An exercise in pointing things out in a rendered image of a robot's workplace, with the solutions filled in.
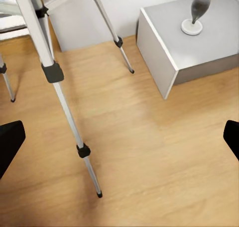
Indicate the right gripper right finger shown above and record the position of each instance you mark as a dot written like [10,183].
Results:
[231,136]

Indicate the nightstand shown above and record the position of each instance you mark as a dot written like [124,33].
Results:
[173,56]

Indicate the fixed window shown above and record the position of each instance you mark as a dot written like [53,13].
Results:
[14,35]

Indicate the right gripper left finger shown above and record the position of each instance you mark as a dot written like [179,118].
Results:
[12,136]

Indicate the camera tripod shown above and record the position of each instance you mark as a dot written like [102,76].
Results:
[36,17]

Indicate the table lamp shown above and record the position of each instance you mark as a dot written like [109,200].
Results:
[198,9]

